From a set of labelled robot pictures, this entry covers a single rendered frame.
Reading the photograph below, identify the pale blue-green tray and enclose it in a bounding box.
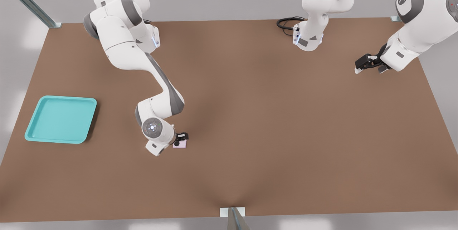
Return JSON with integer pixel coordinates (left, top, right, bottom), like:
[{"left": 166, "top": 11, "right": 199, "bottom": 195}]
[{"left": 24, "top": 96, "right": 97, "bottom": 144}]

